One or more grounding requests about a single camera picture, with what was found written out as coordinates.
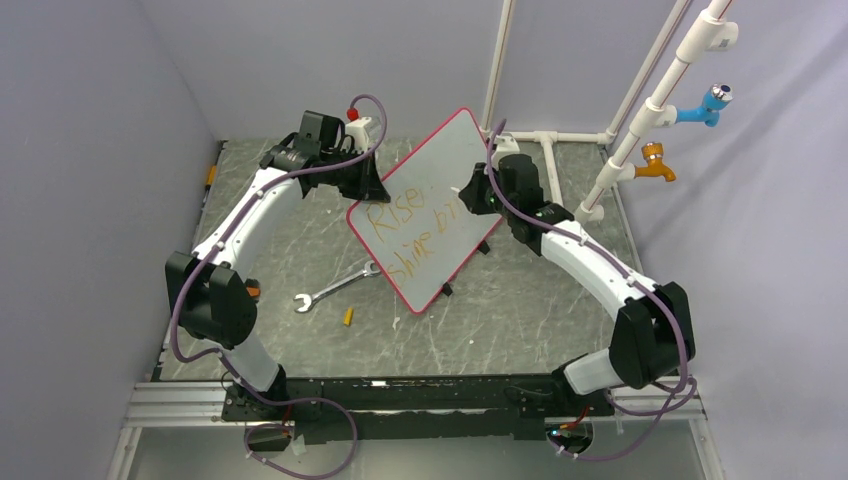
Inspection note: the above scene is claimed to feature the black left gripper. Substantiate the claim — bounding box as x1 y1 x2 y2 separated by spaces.
322 148 387 204

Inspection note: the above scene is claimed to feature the red-framed whiteboard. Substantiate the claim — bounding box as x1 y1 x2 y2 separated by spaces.
346 108 500 314

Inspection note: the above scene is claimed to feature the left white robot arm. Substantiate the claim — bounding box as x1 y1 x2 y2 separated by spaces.
165 108 390 420

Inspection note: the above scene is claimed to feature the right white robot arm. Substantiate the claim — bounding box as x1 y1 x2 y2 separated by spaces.
458 154 696 415

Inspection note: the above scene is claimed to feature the silver combination wrench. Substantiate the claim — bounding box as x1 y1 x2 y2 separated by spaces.
293 261 381 314

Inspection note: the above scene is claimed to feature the white corner pipe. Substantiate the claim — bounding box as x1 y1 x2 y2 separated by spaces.
479 0 515 129

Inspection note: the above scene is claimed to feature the orange tap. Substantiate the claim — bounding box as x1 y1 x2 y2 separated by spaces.
634 142 676 182

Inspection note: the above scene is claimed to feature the blue tap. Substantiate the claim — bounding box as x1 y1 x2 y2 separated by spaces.
675 83 733 128

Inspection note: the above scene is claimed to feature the white pipe with taps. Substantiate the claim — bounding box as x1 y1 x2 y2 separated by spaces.
575 0 739 223

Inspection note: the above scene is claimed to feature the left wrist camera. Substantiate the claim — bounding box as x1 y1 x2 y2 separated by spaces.
345 108 382 154

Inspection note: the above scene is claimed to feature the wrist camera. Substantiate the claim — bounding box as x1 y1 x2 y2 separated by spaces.
345 108 382 154
492 134 520 164

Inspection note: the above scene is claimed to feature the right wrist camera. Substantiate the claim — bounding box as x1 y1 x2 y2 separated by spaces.
492 134 520 164

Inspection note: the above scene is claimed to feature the white floor pipe frame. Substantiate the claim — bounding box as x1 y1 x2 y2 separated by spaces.
501 131 607 210

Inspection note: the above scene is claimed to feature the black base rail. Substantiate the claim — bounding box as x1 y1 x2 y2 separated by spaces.
221 373 613 444

